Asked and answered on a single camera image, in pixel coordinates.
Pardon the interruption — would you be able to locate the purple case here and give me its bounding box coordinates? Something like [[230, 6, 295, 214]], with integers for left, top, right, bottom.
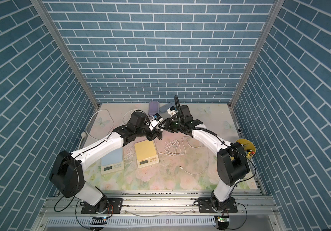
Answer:
[[148, 101, 160, 116]]

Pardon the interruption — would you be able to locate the yellow electronic scale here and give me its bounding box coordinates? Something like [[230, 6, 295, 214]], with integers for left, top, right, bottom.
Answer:
[[134, 140, 159, 168]]

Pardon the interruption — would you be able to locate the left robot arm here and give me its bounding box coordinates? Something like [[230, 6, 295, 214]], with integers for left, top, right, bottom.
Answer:
[[49, 110, 163, 213]]

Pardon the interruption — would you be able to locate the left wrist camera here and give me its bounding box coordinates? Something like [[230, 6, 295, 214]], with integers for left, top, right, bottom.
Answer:
[[153, 113, 163, 122]]

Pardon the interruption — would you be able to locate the aluminium rail frame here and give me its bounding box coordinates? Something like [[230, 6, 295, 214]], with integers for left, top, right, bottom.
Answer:
[[32, 190, 285, 231]]

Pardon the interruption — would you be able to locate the power strip white cord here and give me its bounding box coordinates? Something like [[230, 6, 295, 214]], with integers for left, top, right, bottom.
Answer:
[[78, 108, 140, 151]]

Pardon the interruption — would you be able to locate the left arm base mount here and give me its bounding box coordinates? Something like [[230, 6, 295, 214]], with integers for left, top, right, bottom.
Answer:
[[80, 198, 123, 215]]

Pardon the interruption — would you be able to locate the long white usb cable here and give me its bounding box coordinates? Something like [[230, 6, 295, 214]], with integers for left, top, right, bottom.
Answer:
[[178, 135, 212, 176]]

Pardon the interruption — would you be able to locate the blue electronic scale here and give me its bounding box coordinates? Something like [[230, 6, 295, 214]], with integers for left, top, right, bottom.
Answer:
[[101, 147, 124, 175]]

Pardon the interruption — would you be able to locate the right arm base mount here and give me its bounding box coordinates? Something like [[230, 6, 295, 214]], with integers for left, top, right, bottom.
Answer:
[[193, 197, 238, 213]]

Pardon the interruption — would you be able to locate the yellow cup with markers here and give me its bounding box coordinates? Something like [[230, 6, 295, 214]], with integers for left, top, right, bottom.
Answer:
[[237, 139, 257, 159]]

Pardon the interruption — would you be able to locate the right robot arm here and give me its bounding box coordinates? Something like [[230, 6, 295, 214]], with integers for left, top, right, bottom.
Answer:
[[162, 105, 250, 204]]

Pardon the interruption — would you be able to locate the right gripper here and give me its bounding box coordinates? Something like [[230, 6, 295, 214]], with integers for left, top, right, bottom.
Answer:
[[159, 118, 185, 134]]

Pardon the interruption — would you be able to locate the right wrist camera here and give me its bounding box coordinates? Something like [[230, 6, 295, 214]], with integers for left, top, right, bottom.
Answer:
[[167, 106, 178, 116]]

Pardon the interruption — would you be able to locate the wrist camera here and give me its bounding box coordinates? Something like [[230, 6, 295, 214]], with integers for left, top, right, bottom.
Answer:
[[167, 106, 178, 116], [153, 113, 163, 122]]

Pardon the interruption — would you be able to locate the grey blue case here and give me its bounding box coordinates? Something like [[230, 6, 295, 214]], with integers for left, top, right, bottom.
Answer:
[[159, 102, 175, 113]]

